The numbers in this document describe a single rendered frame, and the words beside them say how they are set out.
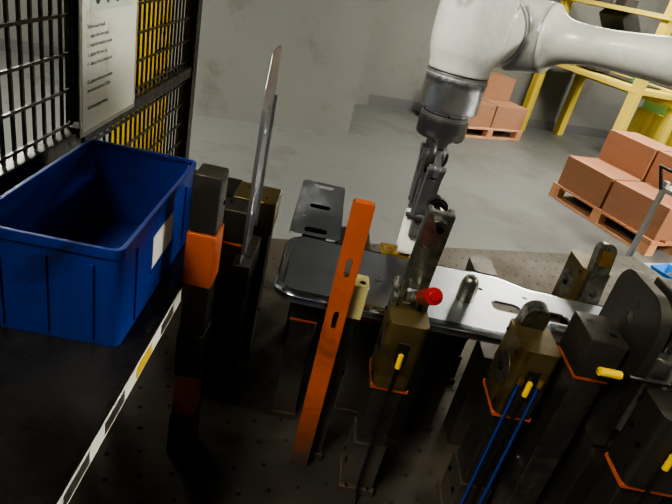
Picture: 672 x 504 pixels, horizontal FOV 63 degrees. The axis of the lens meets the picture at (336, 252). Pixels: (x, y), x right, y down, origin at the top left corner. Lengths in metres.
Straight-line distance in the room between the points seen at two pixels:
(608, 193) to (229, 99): 3.34
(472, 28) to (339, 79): 4.61
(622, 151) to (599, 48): 4.58
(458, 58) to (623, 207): 4.20
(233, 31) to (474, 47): 4.38
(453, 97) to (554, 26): 0.20
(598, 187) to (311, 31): 2.79
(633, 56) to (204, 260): 0.63
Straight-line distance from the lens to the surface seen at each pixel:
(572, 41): 0.93
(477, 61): 0.81
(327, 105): 5.42
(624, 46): 0.88
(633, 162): 5.38
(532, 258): 2.07
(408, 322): 0.79
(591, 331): 0.80
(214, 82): 5.18
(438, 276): 1.05
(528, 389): 0.83
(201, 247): 0.77
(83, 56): 0.94
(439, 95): 0.82
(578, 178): 5.25
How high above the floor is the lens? 1.47
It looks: 27 degrees down
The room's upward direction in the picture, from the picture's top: 13 degrees clockwise
